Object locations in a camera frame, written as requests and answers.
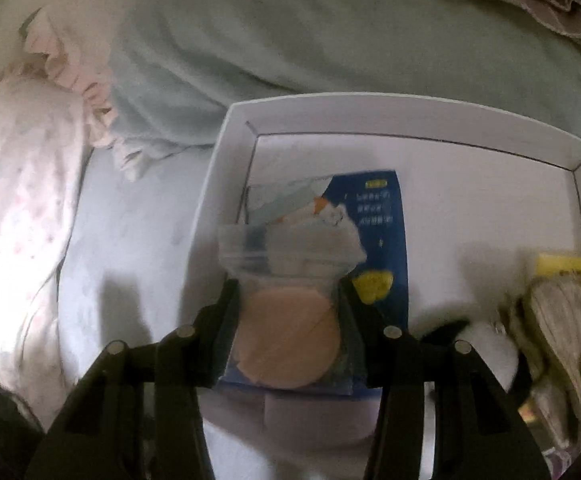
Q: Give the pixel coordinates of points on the white plush toy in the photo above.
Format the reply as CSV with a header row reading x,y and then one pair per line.
x,y
485,355

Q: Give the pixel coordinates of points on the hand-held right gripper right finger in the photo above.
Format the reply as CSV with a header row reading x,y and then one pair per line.
x,y
358,320

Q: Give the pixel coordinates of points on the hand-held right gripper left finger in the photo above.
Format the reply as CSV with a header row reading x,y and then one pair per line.
x,y
223,320

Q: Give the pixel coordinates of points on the blue packet with yellow moon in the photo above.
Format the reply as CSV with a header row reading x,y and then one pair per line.
x,y
380,210

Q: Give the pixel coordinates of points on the green blanket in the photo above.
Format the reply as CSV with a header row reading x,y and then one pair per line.
x,y
320,35

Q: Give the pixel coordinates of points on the white floral pillow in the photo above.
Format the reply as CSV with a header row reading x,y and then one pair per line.
x,y
20,220

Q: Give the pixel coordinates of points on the beige knit sock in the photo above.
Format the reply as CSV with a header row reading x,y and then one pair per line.
x,y
560,340

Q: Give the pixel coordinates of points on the pink ruffled pillow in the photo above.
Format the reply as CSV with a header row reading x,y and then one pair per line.
x,y
80,60

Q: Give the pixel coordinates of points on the white cardboard box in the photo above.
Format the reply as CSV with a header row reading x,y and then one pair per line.
x,y
470,200

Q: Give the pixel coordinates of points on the yellow tissue packet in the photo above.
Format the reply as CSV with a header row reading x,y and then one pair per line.
x,y
567,267

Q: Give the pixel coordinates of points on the clear bag with peach puff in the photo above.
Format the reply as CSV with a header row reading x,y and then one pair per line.
x,y
285,340

